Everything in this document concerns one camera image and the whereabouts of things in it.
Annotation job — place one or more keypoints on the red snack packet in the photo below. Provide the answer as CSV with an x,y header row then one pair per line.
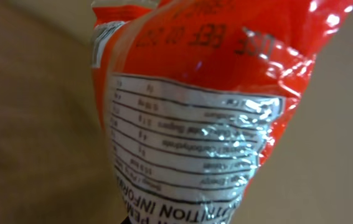
x,y
194,94

